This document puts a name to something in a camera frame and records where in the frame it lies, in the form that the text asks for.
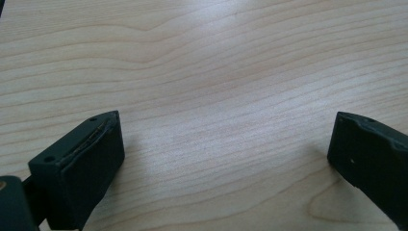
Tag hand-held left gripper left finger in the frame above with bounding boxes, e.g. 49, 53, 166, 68
27, 110, 126, 231

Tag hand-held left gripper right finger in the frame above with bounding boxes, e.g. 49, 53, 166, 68
326, 111, 408, 231

